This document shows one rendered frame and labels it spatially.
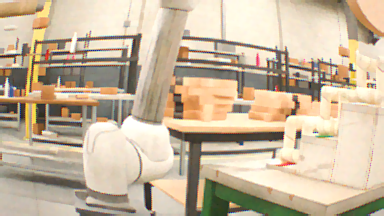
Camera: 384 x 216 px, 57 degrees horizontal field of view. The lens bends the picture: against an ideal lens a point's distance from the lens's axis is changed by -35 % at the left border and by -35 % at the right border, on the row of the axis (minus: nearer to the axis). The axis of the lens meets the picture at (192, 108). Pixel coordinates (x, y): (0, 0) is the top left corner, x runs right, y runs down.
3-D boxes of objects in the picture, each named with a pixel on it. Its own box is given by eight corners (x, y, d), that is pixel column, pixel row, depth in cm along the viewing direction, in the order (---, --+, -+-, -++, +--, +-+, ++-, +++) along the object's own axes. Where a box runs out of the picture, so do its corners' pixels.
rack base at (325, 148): (331, 182, 86) (338, 140, 85) (294, 174, 101) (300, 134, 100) (383, 167, 97) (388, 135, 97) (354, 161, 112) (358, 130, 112)
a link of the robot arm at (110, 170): (77, 183, 149) (73, 120, 147) (108, 182, 164) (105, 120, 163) (108, 196, 140) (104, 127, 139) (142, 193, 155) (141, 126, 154)
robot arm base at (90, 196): (75, 192, 157) (73, 178, 157) (129, 200, 162) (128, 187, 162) (76, 204, 139) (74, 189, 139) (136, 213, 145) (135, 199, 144)
